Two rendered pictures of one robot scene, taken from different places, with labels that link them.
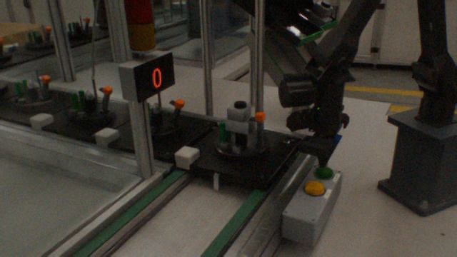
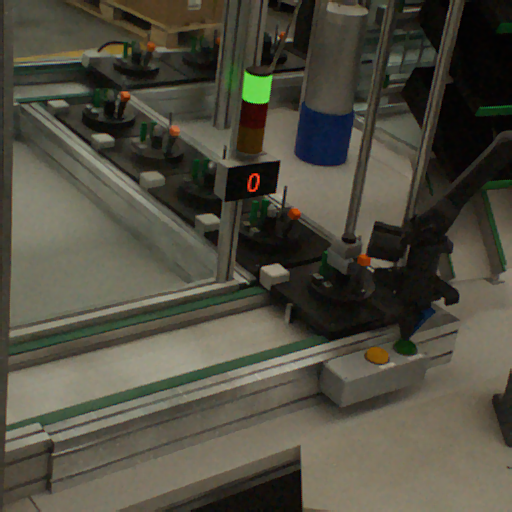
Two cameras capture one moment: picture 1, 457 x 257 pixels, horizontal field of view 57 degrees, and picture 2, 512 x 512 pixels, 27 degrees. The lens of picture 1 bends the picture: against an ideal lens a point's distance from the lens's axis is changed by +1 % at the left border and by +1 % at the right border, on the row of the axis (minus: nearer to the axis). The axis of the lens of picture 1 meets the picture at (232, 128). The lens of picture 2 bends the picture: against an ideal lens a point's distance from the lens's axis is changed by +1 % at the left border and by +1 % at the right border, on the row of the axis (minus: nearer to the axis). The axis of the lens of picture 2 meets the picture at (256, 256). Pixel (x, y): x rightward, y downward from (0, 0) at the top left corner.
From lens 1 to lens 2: 123 cm
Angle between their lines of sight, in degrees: 21
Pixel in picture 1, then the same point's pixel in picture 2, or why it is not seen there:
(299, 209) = (342, 365)
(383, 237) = (437, 441)
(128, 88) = (220, 184)
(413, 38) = not seen: outside the picture
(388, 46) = not seen: outside the picture
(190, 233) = (232, 347)
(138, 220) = (190, 317)
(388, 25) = not seen: outside the picture
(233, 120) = (336, 253)
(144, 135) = (229, 236)
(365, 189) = (474, 396)
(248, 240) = (270, 367)
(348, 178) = (467, 378)
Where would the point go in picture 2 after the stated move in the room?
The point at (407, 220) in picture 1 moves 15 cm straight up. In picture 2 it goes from (485, 440) to (503, 372)
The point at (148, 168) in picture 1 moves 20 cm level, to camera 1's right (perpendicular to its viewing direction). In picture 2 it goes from (224, 272) to (313, 303)
